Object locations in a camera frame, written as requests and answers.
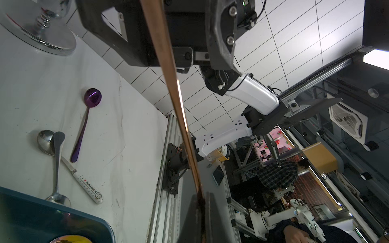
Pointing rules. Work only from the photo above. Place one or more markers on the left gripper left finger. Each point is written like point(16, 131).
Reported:
point(191, 231)

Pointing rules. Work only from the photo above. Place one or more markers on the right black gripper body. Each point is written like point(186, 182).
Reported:
point(200, 32)

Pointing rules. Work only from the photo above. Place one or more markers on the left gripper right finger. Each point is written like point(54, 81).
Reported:
point(215, 231)

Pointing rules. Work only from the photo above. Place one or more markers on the copper spoon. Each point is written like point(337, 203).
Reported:
point(173, 91)

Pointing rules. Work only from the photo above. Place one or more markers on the purple iridescent spoon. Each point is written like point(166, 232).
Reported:
point(71, 239)

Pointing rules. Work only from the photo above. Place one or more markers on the teal plastic storage box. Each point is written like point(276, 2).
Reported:
point(27, 219)

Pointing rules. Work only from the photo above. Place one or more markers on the small white robot arm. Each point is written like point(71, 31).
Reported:
point(204, 223)

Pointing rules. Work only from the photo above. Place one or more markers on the black spoon right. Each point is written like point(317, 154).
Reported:
point(92, 98)

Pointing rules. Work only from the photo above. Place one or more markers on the silver spoon right lower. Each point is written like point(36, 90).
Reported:
point(54, 148)

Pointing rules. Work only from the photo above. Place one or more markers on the person in plaid shirt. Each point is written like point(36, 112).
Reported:
point(271, 177)

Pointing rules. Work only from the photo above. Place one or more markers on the chrome wine glass rack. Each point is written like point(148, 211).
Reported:
point(39, 23)

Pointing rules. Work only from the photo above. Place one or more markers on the aluminium mounting rail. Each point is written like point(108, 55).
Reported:
point(165, 219)

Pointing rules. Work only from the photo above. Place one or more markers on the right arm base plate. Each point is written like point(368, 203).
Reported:
point(176, 164)

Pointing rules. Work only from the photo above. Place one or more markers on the silver spoon clear handle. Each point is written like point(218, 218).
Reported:
point(43, 137)

